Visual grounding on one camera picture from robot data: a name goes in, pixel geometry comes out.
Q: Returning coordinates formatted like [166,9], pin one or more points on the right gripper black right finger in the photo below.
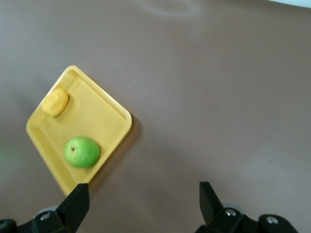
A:
[213,208]

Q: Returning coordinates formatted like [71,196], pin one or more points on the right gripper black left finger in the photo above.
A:
[70,208]

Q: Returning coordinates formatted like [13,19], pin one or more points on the green apple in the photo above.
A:
[82,152]

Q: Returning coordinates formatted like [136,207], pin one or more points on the yellow potato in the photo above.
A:
[55,102]

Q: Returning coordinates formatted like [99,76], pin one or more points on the yellow plastic tray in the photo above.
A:
[97,116]

